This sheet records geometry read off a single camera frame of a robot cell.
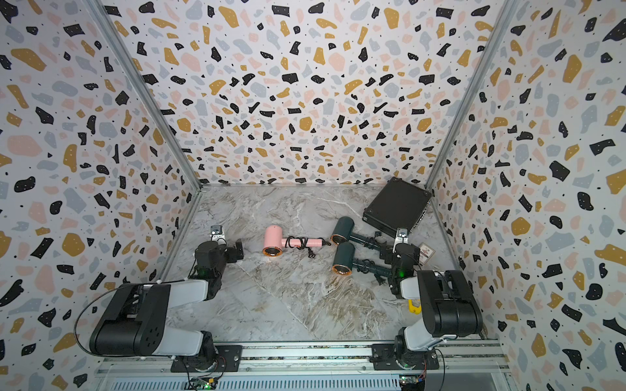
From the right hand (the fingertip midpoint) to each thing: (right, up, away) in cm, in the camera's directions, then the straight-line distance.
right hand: (403, 243), depth 94 cm
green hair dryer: (-23, +3, +4) cm, 24 cm away
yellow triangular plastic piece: (+2, -21, -11) cm, 24 cm away
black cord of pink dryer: (-38, 0, +3) cm, 38 cm away
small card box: (+10, -4, +3) cm, 11 cm away
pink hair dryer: (-50, 0, 0) cm, 50 cm away
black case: (+4, +15, +16) cm, 22 cm away
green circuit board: (-66, -37, -24) cm, 79 cm away
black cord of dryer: (-15, -8, -4) cm, 18 cm away
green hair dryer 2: (-23, -6, -4) cm, 24 cm away
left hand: (-67, +1, -2) cm, 67 cm away
